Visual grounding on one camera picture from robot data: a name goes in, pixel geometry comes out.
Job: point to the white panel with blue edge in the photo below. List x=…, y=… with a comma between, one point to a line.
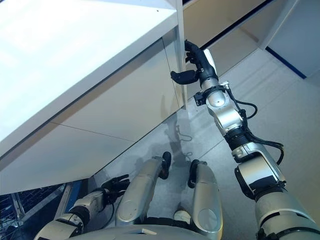
x=295, y=32

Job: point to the grey robot torso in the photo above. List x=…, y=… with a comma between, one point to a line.
x=137, y=231

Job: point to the stainless steel fridge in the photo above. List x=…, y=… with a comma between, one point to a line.
x=237, y=45

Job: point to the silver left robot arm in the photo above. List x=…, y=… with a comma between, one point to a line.
x=85, y=212

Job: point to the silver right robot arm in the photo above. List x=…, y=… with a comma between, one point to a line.
x=257, y=170

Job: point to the tall white cabinet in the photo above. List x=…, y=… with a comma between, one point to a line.
x=182, y=25

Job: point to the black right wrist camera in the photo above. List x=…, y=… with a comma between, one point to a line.
x=200, y=98

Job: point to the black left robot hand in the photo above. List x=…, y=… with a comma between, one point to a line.
x=115, y=186

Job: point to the white counter cabinet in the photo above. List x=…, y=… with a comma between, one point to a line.
x=75, y=87

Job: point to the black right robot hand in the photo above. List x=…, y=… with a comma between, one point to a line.
x=206, y=72

